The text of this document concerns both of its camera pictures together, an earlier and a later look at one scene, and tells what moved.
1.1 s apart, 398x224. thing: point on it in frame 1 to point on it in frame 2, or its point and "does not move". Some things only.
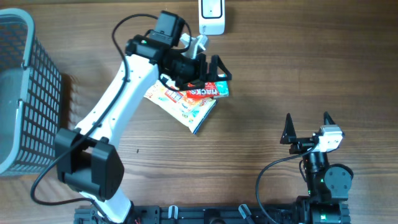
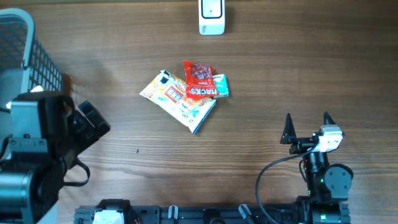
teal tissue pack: x=222 y=86 does not move
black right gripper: x=289 y=136 does not move
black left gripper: x=200 y=75 to x=89 y=133
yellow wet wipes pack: x=192 y=112 does not move
